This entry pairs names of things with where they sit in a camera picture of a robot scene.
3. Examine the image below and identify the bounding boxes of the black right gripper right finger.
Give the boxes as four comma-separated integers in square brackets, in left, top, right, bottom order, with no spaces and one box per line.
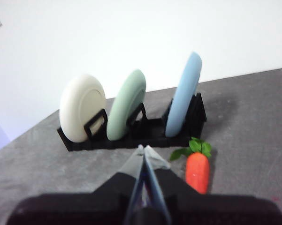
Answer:
[145,144,282,225]

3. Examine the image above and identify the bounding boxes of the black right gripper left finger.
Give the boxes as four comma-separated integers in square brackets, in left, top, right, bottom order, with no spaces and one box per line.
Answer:
[7,144,145,225]

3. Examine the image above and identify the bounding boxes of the orange carrot with green leaves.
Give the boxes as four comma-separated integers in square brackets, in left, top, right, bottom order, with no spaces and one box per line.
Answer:
[170,137,212,195]

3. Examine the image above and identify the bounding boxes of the green plate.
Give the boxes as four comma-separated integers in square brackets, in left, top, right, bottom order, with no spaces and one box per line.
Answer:
[106,68,146,141]

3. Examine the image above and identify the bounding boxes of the black plate rack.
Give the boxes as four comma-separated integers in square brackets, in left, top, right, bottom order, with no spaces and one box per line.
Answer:
[57,92,208,152]

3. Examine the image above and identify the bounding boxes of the white plate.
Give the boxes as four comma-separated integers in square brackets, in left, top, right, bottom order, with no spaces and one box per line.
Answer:
[59,74,107,143]

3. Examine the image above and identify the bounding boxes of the blue plate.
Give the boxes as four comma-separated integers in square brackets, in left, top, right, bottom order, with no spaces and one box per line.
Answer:
[165,51,203,137]

